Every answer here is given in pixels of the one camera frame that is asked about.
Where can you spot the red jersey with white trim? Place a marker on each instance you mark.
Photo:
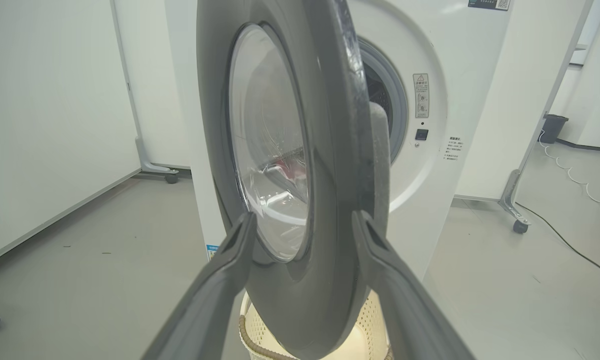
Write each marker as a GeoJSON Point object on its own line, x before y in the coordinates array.
{"type": "Point", "coordinates": [292, 167]}

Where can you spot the white partition on wheeled frame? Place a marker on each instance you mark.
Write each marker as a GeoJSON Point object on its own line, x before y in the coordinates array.
{"type": "Point", "coordinates": [505, 100]}
{"type": "Point", "coordinates": [155, 75]}

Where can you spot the grey washing machine door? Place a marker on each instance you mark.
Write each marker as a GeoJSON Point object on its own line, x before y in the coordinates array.
{"type": "Point", "coordinates": [330, 200]}

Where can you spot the blue energy label sticker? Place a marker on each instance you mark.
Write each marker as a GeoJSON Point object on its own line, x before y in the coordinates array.
{"type": "Point", "coordinates": [212, 251]}

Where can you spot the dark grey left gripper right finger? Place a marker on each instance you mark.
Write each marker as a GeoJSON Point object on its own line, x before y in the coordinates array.
{"type": "Point", "coordinates": [410, 320]}

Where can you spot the white partition panel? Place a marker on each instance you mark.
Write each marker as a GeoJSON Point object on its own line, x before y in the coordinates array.
{"type": "Point", "coordinates": [50, 125]}

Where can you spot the grey warning sticker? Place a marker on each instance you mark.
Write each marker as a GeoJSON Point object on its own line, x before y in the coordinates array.
{"type": "Point", "coordinates": [421, 95]}

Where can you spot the white front-load washing machine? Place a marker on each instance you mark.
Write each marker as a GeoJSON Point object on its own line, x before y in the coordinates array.
{"type": "Point", "coordinates": [445, 50]}

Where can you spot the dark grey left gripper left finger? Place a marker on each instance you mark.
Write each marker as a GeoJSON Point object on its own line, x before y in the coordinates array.
{"type": "Point", "coordinates": [205, 310]}

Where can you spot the black trash bin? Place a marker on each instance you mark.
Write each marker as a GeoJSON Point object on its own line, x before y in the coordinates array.
{"type": "Point", "coordinates": [553, 129]}

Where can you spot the cream perforated laundry basket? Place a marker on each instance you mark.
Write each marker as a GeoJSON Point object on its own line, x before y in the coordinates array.
{"type": "Point", "coordinates": [367, 330]}

